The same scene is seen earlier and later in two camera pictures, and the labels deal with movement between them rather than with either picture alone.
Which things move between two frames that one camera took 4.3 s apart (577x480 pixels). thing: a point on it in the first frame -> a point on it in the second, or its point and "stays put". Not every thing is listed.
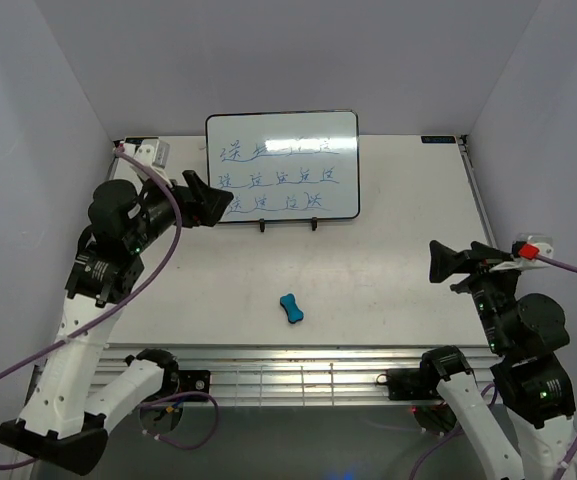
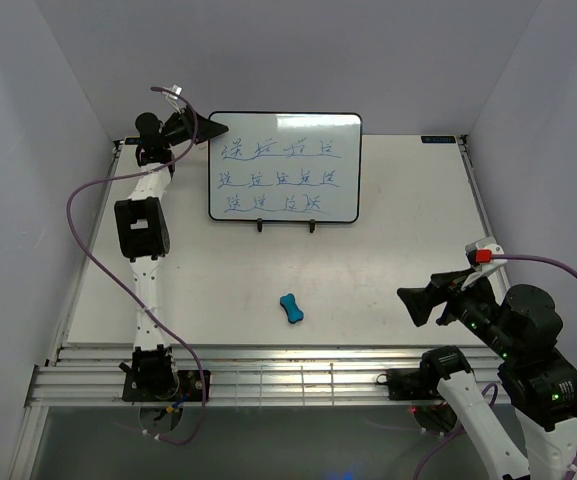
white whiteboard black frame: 302,165 stays put
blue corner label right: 439,139 stays put
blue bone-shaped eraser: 289,304 stays put
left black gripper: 212,203 -> 208,129
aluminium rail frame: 293,374 stays put
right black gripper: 444,260 -> 447,285
